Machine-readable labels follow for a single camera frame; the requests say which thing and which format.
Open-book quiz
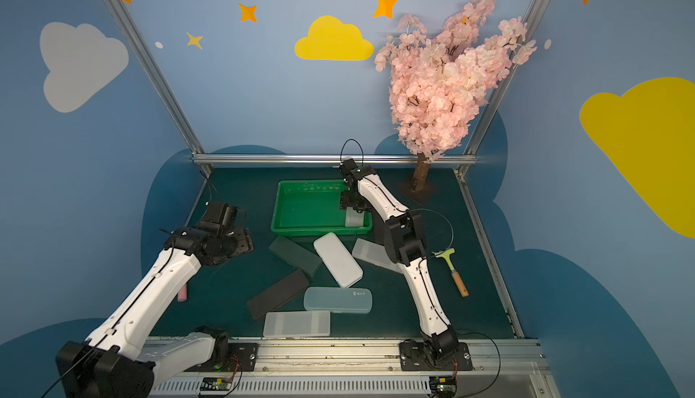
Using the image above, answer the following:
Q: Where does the frosted clear pencil case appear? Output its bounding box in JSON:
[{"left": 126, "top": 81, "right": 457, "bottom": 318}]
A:
[{"left": 351, "top": 239, "right": 401, "bottom": 274}]

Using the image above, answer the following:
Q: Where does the white opaque pencil case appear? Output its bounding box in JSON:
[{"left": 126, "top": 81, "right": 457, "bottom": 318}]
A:
[{"left": 313, "top": 232, "right": 364, "bottom": 288}]

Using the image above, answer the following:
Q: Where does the black pencil case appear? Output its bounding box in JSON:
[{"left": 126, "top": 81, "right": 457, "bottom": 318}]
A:
[
  {"left": 371, "top": 210, "right": 386, "bottom": 245},
  {"left": 247, "top": 269, "right": 309, "bottom": 320}
]

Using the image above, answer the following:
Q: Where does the dark translucent grey pencil case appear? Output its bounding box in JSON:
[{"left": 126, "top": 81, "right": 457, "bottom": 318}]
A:
[{"left": 269, "top": 236, "right": 323, "bottom": 276}]

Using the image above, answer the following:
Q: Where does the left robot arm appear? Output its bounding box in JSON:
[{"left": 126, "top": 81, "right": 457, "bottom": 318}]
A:
[{"left": 55, "top": 202, "right": 253, "bottom": 397}]

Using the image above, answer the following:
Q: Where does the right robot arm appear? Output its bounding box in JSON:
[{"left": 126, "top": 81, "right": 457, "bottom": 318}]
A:
[{"left": 340, "top": 158, "right": 459, "bottom": 366}]

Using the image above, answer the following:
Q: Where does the green plastic storage tray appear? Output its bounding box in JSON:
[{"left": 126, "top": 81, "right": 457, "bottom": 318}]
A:
[{"left": 271, "top": 180, "right": 373, "bottom": 238}]

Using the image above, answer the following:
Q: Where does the light blue pencil case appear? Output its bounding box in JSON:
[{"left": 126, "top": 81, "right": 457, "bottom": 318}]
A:
[{"left": 303, "top": 287, "right": 373, "bottom": 314}]

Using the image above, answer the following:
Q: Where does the frosted pencil case front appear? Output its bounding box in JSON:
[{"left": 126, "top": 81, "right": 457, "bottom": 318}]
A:
[{"left": 264, "top": 311, "right": 330, "bottom": 338}]

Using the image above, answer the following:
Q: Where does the purple pink toy shovel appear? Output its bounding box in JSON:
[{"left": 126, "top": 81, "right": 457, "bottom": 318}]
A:
[{"left": 177, "top": 285, "right": 188, "bottom": 303}]

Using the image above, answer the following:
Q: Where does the left circuit board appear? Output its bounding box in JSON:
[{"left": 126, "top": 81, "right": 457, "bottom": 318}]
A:
[{"left": 198, "top": 377, "right": 232, "bottom": 394}]

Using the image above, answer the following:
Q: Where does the circuit board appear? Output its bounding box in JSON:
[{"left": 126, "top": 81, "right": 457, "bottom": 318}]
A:
[
  {"left": 429, "top": 376, "right": 457, "bottom": 398},
  {"left": 198, "top": 377, "right": 232, "bottom": 394}
]

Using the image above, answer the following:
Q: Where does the pink blossom artificial tree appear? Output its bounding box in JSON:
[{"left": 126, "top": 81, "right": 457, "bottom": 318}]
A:
[{"left": 375, "top": 0, "right": 537, "bottom": 202}]

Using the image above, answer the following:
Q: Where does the right circuit board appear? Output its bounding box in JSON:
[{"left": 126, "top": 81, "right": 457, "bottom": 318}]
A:
[{"left": 429, "top": 376, "right": 457, "bottom": 398}]

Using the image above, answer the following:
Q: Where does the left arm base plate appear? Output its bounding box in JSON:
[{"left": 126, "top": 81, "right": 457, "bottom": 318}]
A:
[{"left": 186, "top": 341, "right": 259, "bottom": 373}]

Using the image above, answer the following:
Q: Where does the aluminium front rail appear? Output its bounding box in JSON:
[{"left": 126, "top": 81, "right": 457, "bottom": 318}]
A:
[{"left": 147, "top": 338, "right": 560, "bottom": 397}]

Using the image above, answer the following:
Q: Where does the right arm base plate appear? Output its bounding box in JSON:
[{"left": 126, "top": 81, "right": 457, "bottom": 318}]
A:
[{"left": 398, "top": 339, "right": 473, "bottom": 372}]

